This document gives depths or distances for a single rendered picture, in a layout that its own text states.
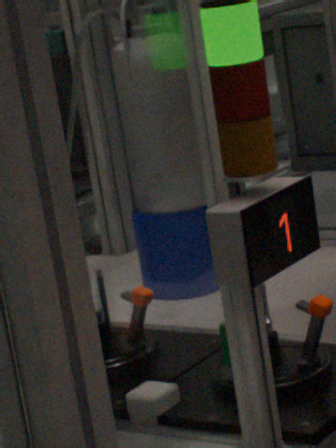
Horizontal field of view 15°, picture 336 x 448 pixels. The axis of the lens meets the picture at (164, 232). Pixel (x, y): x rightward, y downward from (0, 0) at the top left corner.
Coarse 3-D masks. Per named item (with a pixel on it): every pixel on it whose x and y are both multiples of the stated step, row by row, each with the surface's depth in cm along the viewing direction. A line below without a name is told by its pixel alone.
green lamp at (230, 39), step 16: (208, 16) 112; (224, 16) 111; (240, 16) 111; (256, 16) 112; (208, 32) 112; (224, 32) 111; (240, 32) 111; (256, 32) 112; (208, 48) 113; (224, 48) 112; (240, 48) 112; (256, 48) 112; (208, 64) 114; (224, 64) 112
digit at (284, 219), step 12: (276, 204) 115; (288, 204) 117; (276, 216) 115; (288, 216) 117; (276, 228) 115; (288, 228) 117; (276, 240) 115; (288, 240) 117; (276, 252) 115; (288, 252) 117; (300, 252) 119; (276, 264) 115
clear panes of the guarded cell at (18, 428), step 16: (0, 288) 44; (0, 304) 44; (0, 320) 44; (0, 336) 44; (0, 352) 44; (0, 368) 44; (16, 368) 45; (0, 384) 44; (16, 384) 45; (0, 400) 44; (16, 400) 45; (0, 416) 44; (16, 416) 45; (0, 432) 44; (16, 432) 45
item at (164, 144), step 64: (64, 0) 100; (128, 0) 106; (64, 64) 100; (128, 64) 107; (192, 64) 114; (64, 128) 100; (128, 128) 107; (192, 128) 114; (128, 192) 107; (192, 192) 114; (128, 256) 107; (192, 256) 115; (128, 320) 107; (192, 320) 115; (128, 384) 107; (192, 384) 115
